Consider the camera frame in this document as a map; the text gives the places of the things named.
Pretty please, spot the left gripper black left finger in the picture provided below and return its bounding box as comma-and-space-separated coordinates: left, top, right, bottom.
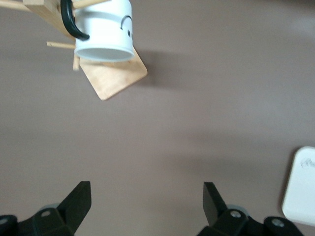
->
0, 181, 92, 236

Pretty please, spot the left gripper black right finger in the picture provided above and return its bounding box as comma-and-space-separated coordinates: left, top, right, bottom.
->
196, 181, 303, 236

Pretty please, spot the white smiley mug black handle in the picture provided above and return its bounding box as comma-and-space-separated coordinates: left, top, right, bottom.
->
60, 0, 135, 62

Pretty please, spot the cream rabbit print tray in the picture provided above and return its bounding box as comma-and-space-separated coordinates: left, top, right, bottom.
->
281, 146, 315, 226

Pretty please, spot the wooden mug stand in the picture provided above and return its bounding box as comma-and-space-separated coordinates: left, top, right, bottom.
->
0, 0, 148, 101

